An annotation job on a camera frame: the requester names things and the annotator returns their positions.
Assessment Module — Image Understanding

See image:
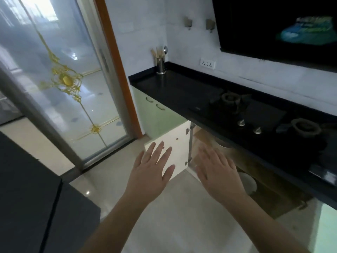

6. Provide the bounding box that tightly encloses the person's left hand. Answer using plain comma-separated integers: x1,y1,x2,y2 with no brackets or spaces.
126,141,176,206

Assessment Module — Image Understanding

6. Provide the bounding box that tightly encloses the small white wall socket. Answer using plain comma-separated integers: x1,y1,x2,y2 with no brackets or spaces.
200,58,217,70

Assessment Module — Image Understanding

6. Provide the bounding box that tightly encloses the brown wooden door frame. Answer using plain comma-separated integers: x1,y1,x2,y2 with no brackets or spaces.
93,0,145,139

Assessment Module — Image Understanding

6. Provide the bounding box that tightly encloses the black countertop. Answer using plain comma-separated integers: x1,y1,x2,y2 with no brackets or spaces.
128,61,337,204

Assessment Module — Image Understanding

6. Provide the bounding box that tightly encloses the steel utensil holder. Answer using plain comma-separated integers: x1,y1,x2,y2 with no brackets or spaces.
156,57,167,75

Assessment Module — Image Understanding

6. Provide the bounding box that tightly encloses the person's left forearm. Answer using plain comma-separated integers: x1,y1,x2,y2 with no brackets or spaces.
80,189,149,253

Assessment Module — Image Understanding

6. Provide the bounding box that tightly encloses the colourful hood sticker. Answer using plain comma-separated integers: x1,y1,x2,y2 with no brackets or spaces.
276,15,334,46

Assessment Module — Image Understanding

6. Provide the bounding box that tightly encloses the glass sliding door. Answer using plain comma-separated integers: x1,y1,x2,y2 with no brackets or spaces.
0,0,133,170

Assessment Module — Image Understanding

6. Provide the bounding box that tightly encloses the dark grey refrigerator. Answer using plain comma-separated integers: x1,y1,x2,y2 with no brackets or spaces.
0,131,101,253

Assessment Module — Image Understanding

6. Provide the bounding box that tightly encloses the dark stove label sticker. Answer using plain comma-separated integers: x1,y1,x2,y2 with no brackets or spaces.
309,164,337,186

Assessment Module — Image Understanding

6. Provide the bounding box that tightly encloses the black range hood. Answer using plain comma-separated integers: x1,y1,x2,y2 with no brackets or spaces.
212,0,337,73

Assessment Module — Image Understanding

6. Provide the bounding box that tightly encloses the person's right hand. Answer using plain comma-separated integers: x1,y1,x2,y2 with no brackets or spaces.
194,144,251,207

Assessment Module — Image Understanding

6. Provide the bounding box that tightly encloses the black glass gas stove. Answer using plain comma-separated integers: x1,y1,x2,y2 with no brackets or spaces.
188,88,337,187

